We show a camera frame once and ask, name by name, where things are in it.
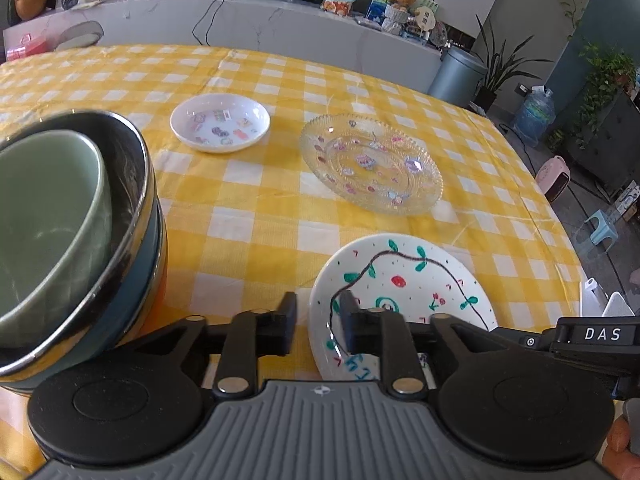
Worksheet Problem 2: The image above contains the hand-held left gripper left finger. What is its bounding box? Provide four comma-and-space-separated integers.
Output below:
130, 291, 299, 397

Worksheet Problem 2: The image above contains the climbing ivy plant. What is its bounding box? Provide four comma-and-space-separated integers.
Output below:
542, 0, 640, 148

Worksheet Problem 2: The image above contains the white fruit painted plate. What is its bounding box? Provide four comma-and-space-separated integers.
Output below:
308, 233, 498, 383

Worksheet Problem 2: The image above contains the blue steel bowl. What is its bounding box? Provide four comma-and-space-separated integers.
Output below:
0, 109, 168, 397

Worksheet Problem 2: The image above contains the tall potted plant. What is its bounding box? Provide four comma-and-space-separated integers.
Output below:
470, 15, 551, 113

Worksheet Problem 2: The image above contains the black cable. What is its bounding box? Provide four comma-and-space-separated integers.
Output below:
192, 0, 226, 47

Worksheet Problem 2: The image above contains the blue water jug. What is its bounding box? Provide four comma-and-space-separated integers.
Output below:
512, 87, 557, 148

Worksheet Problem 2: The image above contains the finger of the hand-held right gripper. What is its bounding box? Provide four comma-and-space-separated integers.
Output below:
492, 326, 557, 357

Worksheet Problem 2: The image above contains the person's right hand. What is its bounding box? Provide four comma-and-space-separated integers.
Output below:
606, 412, 640, 480

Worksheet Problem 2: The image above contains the pink space heater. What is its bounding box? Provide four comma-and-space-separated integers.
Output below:
535, 155, 572, 204

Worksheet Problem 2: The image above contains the yellow checkered tablecloth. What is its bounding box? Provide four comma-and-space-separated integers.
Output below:
0, 44, 586, 471

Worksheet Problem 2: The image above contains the light blue plastic stool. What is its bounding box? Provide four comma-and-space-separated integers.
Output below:
582, 210, 622, 247

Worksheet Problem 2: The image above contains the blue green box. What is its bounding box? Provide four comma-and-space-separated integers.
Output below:
367, 0, 396, 24

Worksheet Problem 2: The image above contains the white marble sideboard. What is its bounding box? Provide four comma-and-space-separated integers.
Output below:
2, 0, 446, 96

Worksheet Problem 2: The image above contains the grey blue trash can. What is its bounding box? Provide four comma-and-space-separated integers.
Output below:
429, 47, 489, 109

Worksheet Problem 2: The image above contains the green ceramic bowl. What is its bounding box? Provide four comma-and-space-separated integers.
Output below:
0, 130, 114, 352

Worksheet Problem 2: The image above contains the white plastic chair back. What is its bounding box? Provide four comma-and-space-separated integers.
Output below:
580, 280, 632, 317

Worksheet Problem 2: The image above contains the dark cabinet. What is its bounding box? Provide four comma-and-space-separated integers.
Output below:
565, 89, 640, 202

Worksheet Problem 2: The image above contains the small white patterned plate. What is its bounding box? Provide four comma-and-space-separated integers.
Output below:
170, 94, 271, 154

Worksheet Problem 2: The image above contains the brown teddy bear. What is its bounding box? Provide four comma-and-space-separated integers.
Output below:
384, 0, 417, 36

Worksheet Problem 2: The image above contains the clear glass plate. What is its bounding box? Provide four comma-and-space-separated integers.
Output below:
299, 114, 444, 217

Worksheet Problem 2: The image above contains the pink box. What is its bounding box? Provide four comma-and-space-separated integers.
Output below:
5, 34, 52, 62

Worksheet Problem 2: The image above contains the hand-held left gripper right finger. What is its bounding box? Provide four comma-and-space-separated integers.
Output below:
338, 290, 507, 396

